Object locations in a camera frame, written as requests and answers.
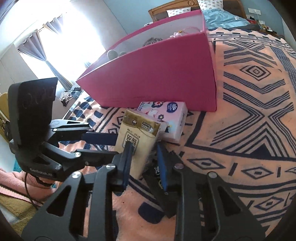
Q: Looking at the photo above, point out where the black packet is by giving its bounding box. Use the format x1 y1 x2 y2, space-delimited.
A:
143 149 178 218

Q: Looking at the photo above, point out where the beige tissue pack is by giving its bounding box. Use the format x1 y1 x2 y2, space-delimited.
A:
115 109 162 179

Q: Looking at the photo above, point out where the pink drawstring pouch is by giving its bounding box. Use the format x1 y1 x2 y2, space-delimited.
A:
169 26 202 39

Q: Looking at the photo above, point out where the turquoise basket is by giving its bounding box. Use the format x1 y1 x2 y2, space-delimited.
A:
13 160 22 172

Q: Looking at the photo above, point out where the yellow garment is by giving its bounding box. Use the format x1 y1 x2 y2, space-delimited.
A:
0 92 10 143

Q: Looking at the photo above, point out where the pink floral tissue pack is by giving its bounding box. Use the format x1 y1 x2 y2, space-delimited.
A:
137 101 188 144

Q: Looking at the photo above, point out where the orange navy patterned blanket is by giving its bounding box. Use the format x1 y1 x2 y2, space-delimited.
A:
66 28 295 240

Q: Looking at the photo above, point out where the grey blue curtain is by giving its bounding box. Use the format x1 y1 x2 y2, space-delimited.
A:
18 16 73 91

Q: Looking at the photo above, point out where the green plush frog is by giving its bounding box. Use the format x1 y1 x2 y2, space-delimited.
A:
107 50 126 60

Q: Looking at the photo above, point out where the pink storage box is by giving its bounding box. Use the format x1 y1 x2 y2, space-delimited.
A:
77 11 217 112

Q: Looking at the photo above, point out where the brown grey plush toy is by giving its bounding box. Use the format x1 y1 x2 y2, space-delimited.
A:
143 37 163 47

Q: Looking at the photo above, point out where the wooden headboard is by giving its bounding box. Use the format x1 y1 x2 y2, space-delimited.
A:
148 0 247 22

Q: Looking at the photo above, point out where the left white patterned pillow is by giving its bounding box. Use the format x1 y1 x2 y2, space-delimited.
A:
166 7 191 17

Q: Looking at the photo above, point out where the white patterned pillow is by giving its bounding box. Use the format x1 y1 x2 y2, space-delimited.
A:
197 0 223 11
166 7 191 17

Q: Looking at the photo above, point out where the wooden nightstand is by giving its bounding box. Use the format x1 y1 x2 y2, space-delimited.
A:
259 28 280 39

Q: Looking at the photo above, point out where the right white patterned pillow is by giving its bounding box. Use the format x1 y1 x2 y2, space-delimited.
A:
197 0 223 11

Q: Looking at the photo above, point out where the black cable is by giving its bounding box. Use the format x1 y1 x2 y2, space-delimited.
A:
24 172 45 209

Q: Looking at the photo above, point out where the black left camera box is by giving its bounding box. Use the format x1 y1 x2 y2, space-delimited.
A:
8 77 58 146

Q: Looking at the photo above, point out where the white wall socket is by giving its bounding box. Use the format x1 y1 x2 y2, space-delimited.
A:
248 8 261 15

